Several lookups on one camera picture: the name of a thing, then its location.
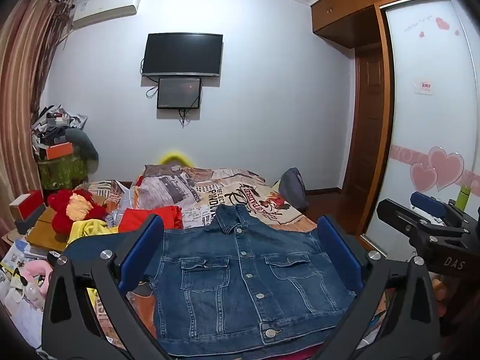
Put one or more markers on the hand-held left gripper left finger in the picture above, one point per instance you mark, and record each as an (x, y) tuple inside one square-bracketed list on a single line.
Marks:
[(138, 255)]

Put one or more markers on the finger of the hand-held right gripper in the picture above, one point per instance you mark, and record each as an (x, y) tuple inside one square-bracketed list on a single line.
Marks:
[(412, 225), (427, 202)]

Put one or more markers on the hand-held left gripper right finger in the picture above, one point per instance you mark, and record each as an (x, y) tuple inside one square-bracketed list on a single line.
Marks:
[(339, 255)]

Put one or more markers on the blue denim jacket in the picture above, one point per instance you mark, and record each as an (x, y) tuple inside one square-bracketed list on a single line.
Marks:
[(225, 288)]

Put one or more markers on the person's right hand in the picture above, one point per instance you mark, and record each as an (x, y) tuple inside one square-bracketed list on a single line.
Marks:
[(438, 287)]

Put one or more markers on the green bottle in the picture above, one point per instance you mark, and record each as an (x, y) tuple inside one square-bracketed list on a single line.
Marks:
[(463, 197)]

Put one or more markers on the red cloth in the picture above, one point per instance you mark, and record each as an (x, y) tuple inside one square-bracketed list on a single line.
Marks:
[(170, 218)]

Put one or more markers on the yellow cloth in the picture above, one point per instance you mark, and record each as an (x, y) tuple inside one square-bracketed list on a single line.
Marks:
[(90, 228)]

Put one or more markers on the white sliding wardrobe door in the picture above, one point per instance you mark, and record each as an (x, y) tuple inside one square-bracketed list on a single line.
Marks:
[(423, 138)]

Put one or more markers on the grey backpack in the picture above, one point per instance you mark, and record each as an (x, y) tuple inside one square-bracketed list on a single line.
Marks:
[(294, 189)]

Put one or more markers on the red plush toy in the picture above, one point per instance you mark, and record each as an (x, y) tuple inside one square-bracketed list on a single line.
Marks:
[(60, 221)]

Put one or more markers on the brown wooden door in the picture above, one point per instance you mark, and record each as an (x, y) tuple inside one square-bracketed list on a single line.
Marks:
[(365, 127)]

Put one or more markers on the wooden bedside table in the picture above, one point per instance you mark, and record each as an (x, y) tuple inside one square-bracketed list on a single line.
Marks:
[(43, 228)]

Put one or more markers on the pink plush toy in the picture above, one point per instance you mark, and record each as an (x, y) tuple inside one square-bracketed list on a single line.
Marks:
[(37, 272)]

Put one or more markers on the red and white door sticker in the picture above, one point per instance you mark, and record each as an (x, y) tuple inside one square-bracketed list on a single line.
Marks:
[(425, 87)]

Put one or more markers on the pile of magazines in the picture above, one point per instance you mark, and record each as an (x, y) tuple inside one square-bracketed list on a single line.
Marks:
[(18, 262)]

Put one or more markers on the dark green jacket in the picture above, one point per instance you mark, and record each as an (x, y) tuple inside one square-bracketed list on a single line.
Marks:
[(84, 146)]

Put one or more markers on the red and white box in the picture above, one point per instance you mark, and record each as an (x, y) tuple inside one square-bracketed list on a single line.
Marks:
[(28, 204)]

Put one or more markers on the orange box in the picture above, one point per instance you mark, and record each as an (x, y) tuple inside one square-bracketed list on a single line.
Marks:
[(59, 150)]

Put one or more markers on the pile of clutter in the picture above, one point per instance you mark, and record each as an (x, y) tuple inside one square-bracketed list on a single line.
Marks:
[(56, 120)]

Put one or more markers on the striped brown curtain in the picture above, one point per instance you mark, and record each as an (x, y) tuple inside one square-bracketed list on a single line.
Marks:
[(18, 101)]

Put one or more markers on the wooden overhead cabinets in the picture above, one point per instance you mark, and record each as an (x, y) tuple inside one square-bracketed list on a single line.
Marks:
[(348, 3)]

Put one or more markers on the white air conditioner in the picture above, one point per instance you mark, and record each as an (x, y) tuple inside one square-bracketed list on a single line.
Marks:
[(105, 7)]

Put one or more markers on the small black wall monitor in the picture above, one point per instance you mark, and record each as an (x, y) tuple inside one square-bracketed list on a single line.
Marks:
[(179, 93)]

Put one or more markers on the black wall television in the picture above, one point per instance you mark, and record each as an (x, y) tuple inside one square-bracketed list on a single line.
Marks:
[(182, 54)]

